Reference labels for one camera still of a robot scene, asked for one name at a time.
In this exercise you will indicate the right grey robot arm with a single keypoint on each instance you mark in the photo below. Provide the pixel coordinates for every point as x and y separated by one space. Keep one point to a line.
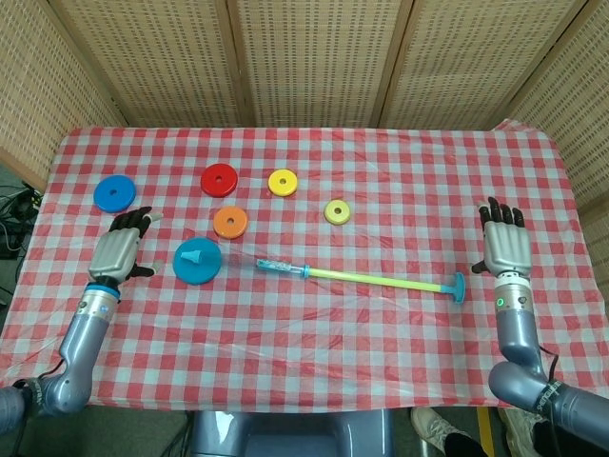
518 333

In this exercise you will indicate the orange disc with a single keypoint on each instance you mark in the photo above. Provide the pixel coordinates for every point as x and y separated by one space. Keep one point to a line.
240 226

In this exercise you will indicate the red disc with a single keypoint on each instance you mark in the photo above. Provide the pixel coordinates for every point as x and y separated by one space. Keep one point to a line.
228 183

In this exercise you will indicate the grey white sneaker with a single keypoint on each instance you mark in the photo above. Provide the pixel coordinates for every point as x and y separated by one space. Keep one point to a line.
435 428
521 431

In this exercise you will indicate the bamboo folding screen panel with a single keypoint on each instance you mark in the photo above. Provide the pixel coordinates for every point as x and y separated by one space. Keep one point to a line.
162 62
476 62
580 119
319 62
43 95

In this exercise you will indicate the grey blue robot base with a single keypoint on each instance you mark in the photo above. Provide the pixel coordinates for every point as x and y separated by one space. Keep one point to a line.
290 435

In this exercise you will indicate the large teal blue disc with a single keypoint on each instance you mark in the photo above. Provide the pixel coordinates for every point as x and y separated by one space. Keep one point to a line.
209 271

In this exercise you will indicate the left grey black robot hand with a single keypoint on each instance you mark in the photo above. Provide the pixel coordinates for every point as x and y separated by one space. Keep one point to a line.
114 252

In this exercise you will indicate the red white checkered tablecloth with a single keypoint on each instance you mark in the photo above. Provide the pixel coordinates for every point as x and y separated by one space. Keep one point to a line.
304 343

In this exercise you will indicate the medium blue disc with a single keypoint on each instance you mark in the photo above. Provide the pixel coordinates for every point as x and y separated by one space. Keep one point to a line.
123 197

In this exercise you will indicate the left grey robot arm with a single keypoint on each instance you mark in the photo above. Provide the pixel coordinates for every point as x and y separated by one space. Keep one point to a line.
85 333

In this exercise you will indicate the clear plastic tube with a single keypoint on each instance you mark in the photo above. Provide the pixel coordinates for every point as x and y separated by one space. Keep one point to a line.
191 257

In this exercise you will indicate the small olive yellow disc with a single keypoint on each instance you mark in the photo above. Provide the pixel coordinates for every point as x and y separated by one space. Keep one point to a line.
345 216

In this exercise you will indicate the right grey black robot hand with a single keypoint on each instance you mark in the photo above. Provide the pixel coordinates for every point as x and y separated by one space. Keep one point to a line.
509 247

